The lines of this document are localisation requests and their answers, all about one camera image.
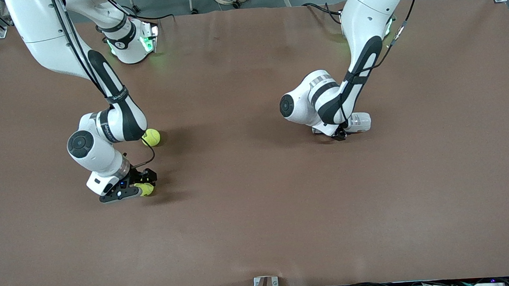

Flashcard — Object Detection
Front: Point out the black right base cable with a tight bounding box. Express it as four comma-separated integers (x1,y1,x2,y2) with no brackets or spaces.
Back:
120,2,176,24

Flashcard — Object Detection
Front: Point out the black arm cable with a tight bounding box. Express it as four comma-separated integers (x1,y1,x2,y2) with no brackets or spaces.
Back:
49,0,157,174
332,0,430,129

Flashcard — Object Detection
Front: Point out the brown table cover mat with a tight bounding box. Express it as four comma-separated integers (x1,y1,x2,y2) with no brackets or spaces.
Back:
0,0,509,286

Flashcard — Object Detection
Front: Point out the black base cable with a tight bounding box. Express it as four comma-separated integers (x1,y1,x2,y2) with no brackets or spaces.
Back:
120,2,176,24
301,0,345,28

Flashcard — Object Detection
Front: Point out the white blue tennis ball can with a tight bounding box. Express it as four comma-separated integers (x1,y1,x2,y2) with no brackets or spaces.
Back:
310,112,373,136

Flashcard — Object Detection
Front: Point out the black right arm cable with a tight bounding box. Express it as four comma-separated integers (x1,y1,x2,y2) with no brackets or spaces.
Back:
49,0,157,174

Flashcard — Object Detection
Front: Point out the yellow tennis ball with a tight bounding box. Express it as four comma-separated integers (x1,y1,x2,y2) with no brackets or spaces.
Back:
142,128,161,147
134,181,156,198

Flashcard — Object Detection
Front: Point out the black left base cable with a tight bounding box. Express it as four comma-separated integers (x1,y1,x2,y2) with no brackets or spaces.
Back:
301,0,345,28

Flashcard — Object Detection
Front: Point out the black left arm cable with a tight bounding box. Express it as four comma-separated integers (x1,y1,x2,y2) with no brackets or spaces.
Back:
332,0,430,129

